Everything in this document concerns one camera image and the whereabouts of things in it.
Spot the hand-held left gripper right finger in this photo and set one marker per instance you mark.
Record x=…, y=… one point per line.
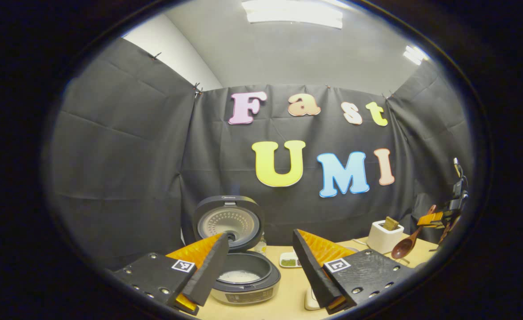
x=311, y=271

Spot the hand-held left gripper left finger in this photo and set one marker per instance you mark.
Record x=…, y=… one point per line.
x=210, y=271

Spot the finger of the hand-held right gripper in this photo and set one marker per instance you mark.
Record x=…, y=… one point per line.
x=430, y=219

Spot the dark wooden spoon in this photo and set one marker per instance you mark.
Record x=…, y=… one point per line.
x=402, y=249

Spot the grey rice cooker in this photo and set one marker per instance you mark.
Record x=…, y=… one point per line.
x=239, y=213

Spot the clear plastic rice box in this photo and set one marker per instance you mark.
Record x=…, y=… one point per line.
x=311, y=300

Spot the white divided grain dish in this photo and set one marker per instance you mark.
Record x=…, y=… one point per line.
x=289, y=261

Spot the brown toast slice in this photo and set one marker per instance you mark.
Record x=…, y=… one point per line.
x=390, y=223

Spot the white toaster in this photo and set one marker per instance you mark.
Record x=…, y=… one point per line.
x=383, y=240

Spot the small glass bottle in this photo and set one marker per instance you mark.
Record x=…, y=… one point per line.
x=262, y=244

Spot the black backdrop cloth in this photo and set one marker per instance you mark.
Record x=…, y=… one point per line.
x=225, y=178

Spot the small ceiling light panel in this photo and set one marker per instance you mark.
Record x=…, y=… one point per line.
x=416, y=54

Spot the large ceiling light panel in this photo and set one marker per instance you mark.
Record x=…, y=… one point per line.
x=294, y=13

